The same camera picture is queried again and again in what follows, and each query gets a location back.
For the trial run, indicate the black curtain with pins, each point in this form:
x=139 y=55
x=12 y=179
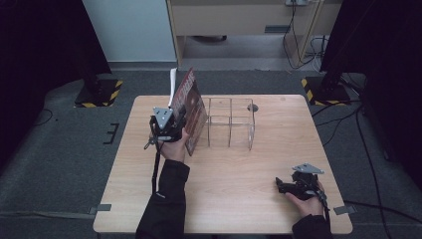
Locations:
x=391 y=66
x=40 y=66

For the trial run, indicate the person's left hand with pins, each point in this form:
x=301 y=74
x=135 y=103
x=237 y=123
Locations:
x=174 y=149

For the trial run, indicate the clear acrylic file rack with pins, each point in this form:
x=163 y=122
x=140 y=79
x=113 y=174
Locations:
x=232 y=129

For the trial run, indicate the black stand with striped base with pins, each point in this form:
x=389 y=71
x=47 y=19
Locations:
x=326 y=91
x=99 y=94

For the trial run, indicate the grey tape piece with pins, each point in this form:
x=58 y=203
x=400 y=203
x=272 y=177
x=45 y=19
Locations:
x=345 y=209
x=101 y=209

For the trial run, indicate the white cabinet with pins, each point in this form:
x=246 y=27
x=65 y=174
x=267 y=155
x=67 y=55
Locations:
x=132 y=30

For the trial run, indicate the red cover magazine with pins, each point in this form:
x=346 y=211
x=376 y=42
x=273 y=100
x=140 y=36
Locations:
x=192 y=109

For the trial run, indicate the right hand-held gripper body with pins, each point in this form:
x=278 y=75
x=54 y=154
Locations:
x=303 y=186

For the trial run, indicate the light wooden desk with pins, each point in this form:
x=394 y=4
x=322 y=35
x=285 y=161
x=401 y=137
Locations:
x=232 y=18

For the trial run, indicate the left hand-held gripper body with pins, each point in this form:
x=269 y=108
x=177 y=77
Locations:
x=166 y=127

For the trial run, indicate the person's right hand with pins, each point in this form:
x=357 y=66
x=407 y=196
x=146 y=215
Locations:
x=307 y=205

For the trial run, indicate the round grey table grommet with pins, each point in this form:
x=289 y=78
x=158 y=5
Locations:
x=253 y=107

